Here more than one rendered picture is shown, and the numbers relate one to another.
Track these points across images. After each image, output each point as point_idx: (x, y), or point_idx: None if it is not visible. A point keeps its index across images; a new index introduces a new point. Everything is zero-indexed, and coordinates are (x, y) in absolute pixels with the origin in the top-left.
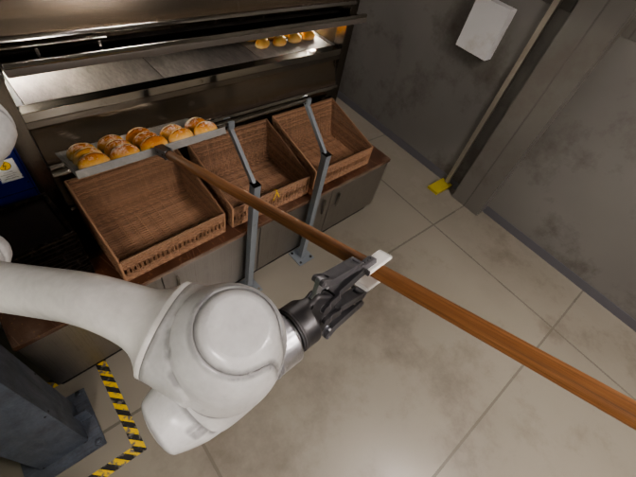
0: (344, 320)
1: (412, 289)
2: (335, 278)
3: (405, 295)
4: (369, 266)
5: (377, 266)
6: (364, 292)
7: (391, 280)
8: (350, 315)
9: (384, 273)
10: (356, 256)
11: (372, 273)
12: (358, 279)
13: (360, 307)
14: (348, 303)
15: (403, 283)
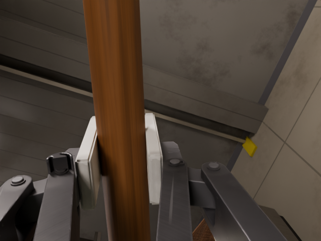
0: (266, 235)
1: (87, 7)
2: None
3: (120, 22)
4: (74, 162)
5: (82, 141)
6: (164, 162)
7: (100, 85)
8: (250, 203)
9: (98, 113)
10: (106, 212)
11: (117, 152)
12: (69, 189)
13: (223, 171)
14: (165, 218)
15: (89, 43)
